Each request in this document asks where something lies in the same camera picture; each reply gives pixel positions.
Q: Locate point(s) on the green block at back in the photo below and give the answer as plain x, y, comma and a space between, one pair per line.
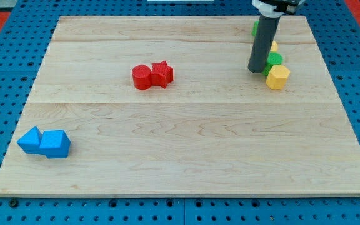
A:
255, 28

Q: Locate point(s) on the red star block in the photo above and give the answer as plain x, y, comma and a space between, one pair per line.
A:
162, 74

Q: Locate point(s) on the blue triangle block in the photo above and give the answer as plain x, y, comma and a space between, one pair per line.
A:
30, 141

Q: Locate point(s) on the blue cube block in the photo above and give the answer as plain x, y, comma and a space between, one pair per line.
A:
55, 144

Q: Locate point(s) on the green cylinder block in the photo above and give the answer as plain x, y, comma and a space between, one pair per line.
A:
273, 58

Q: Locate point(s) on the light wooden board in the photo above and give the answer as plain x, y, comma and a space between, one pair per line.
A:
216, 131

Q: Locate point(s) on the yellow block behind rod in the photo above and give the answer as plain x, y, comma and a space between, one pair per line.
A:
274, 47

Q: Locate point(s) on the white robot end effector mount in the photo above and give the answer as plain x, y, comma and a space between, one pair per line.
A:
276, 8

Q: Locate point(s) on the red cylinder block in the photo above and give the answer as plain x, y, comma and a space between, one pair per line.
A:
141, 77

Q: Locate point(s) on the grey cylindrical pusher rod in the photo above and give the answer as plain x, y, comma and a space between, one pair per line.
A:
263, 40

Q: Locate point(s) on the yellow hexagon block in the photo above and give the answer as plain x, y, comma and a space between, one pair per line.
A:
277, 77

